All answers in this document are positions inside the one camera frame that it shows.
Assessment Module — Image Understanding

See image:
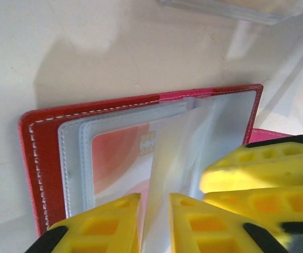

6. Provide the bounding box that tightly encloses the red circle credit card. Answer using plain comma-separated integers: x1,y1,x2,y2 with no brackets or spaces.
90,123,159,210

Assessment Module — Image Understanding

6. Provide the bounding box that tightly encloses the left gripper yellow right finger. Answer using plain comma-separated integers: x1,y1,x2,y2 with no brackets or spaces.
168,193,289,253

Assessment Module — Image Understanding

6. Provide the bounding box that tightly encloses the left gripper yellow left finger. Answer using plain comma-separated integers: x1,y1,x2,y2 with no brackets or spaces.
24,193,142,253

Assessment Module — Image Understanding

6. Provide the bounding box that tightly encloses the red card holder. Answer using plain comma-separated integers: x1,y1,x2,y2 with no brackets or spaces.
17,83,302,238

